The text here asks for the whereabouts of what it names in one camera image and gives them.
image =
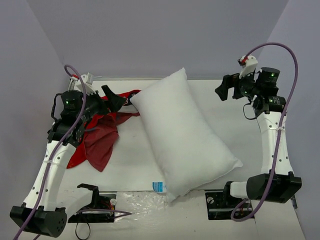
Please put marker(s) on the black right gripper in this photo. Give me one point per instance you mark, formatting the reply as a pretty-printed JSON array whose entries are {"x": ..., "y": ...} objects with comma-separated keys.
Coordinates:
[{"x": 235, "y": 85}]

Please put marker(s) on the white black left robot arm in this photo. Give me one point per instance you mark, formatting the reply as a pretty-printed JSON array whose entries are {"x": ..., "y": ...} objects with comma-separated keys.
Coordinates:
[{"x": 41, "y": 212}]

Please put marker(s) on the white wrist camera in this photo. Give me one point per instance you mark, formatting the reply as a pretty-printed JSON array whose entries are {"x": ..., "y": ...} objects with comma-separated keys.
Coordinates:
[
  {"x": 76, "y": 84},
  {"x": 248, "y": 64}
]

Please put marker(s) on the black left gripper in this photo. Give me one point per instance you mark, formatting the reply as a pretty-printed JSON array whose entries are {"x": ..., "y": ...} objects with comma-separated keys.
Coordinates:
[{"x": 102, "y": 100}]

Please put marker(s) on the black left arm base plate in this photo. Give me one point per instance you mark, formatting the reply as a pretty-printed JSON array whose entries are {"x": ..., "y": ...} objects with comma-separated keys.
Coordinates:
[{"x": 106, "y": 201}]

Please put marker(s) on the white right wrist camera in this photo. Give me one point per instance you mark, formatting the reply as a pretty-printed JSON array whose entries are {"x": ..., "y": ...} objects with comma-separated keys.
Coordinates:
[{"x": 248, "y": 64}]

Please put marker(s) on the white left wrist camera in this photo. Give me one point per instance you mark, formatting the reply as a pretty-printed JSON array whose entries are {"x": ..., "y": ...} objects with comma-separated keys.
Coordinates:
[{"x": 76, "y": 84}]

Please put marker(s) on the red printed pillowcase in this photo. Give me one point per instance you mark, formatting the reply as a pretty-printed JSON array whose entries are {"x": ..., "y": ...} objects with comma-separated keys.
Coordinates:
[{"x": 99, "y": 139}]

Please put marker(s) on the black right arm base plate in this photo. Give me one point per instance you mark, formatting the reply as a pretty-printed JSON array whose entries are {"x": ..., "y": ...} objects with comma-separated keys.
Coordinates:
[{"x": 220, "y": 206}]

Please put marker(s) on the white pillow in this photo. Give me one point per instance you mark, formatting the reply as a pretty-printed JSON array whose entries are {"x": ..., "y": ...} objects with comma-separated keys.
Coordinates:
[{"x": 186, "y": 149}]

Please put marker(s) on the blue white pillow label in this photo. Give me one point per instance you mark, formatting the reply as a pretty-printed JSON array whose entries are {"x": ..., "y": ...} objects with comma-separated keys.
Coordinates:
[{"x": 159, "y": 187}]

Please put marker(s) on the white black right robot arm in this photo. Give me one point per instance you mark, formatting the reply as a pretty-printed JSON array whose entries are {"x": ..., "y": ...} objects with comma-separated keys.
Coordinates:
[{"x": 277, "y": 175}]

